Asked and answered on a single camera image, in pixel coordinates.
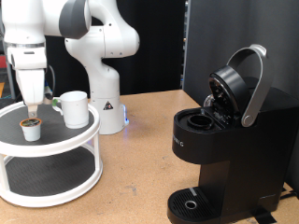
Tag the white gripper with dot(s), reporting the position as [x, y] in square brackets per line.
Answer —
[31, 81]

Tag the white coffee pod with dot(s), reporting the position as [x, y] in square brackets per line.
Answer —
[30, 132]

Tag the black Keurig coffee machine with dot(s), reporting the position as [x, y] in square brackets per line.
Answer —
[233, 161]

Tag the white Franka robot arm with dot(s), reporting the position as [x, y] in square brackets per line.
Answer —
[102, 77]

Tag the white two-tier turntable shelf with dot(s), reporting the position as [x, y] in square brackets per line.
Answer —
[56, 147]

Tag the red background object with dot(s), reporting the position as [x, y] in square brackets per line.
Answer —
[2, 61]

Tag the perforated metal upright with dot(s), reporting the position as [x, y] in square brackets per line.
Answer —
[185, 46]

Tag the grey partition panel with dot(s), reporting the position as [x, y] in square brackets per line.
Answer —
[224, 25]

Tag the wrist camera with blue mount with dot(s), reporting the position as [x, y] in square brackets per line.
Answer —
[49, 93]

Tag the grey metal frame post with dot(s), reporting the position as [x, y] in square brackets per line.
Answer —
[11, 85]

